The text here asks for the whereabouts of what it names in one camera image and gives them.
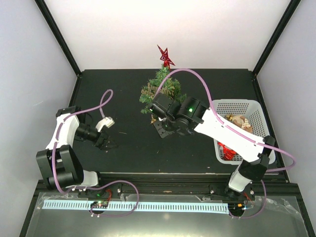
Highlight left controller circuit board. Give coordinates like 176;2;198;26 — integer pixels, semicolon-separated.
90;201;109;209

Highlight red star ornament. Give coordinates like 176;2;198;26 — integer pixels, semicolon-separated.
157;45;175;69

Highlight left black frame post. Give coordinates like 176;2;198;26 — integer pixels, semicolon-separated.
35;0;81;76

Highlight right controller circuit board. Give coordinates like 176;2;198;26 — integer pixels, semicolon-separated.
228;201;254;211

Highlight wooden ornament pieces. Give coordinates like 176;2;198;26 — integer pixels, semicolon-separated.
232;115;253;133

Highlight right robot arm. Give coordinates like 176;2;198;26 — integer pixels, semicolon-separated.
148;93;275;199

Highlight gold merry christmas sign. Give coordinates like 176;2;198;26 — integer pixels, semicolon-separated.
140;82;175;99

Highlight black frame post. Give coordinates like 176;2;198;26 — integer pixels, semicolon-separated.
35;0;81;76
252;0;301;77

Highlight red gift ornament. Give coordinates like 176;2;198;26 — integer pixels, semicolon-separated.
217;142;237;161

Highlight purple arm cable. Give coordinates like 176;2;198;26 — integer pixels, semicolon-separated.
51;89;114;195
153;68;296;173

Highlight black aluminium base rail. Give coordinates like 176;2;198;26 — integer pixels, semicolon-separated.
37;172;299;200

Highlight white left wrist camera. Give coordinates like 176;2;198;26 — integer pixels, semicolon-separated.
95;117;115;132

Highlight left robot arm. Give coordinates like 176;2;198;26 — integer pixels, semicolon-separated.
36;106;117;197

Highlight white perforated plastic basket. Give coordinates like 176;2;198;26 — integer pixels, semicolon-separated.
213;99;276;165

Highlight gold bell ornament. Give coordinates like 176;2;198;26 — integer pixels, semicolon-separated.
225;114;234;121

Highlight small green christmas tree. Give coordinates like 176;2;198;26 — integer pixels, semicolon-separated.
139;64;187;124

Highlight right black frame post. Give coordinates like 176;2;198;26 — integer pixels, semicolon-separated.
252;0;301;77

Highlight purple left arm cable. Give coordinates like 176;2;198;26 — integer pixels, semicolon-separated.
51;89;114;195

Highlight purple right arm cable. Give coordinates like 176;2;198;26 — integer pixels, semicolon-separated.
153;68;296;173

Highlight white slotted cable duct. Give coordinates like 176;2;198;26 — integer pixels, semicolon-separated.
42;200;229;214

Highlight controller circuit board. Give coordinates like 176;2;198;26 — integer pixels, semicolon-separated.
228;201;254;211
90;201;109;209

